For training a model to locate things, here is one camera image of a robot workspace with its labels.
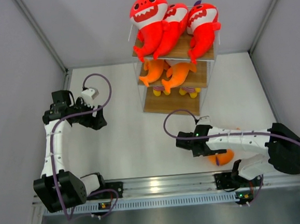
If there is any white wire wooden shelf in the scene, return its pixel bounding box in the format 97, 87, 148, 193
134, 28, 219, 114

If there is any yellow striped plush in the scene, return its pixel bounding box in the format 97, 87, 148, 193
179, 87, 201, 99
152, 86, 170, 97

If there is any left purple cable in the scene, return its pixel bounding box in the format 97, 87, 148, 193
45, 72, 122, 222

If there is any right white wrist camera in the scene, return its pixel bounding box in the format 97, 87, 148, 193
195, 115, 211, 125

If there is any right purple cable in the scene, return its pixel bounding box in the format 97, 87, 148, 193
161, 100, 300, 212

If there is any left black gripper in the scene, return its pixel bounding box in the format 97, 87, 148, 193
70, 96, 107, 132

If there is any orange shark plush on shelf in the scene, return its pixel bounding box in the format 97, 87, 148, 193
138, 59, 170, 87

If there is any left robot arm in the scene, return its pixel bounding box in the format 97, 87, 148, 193
33, 87, 107, 213

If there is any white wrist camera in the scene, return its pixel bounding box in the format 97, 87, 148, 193
81, 87, 99, 108
195, 115, 211, 125

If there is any orange shark plush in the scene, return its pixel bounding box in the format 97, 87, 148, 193
138, 59, 170, 87
161, 62, 197, 94
205, 127, 245, 168

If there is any red shark plush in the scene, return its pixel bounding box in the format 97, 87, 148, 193
130, 0, 169, 62
153, 3, 189, 59
187, 0, 222, 64

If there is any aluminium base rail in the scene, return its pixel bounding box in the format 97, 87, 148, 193
30, 164, 300, 207

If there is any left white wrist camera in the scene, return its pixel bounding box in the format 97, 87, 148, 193
81, 87, 99, 108

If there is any purple cable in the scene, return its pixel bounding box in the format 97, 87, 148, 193
45, 72, 122, 222
161, 100, 300, 212

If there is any yellow striped plush right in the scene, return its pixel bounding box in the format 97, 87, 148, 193
179, 87, 201, 99

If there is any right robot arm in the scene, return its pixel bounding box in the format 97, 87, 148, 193
176, 123, 300, 186

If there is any grey slotted cable duct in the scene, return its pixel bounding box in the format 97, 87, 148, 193
43, 191, 252, 216

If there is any yellow striped plush left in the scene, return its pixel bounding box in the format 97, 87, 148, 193
152, 86, 170, 97

